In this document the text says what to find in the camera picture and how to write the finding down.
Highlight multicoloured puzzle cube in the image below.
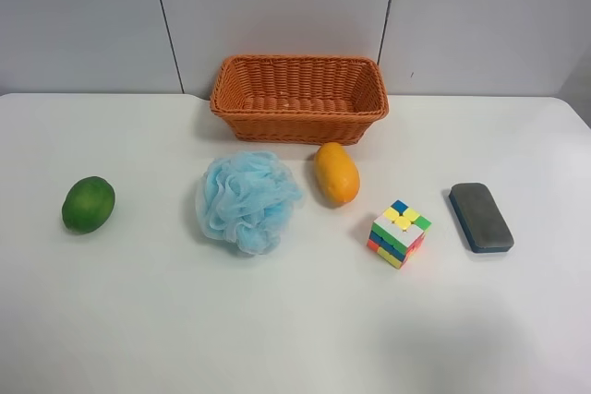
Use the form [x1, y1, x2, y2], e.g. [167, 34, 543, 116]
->
[367, 200, 431, 269]

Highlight green lemon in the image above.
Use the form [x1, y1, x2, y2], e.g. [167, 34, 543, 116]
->
[61, 176, 115, 234]

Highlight blue mesh bath sponge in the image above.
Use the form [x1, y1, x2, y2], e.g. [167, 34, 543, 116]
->
[195, 150, 303, 256]

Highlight grey blue board eraser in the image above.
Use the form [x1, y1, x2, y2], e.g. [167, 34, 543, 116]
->
[449, 183, 514, 254]

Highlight orange wicker basket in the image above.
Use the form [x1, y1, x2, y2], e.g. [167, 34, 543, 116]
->
[210, 54, 389, 145]

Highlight yellow orange mango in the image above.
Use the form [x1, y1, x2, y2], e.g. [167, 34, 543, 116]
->
[314, 142, 360, 206]

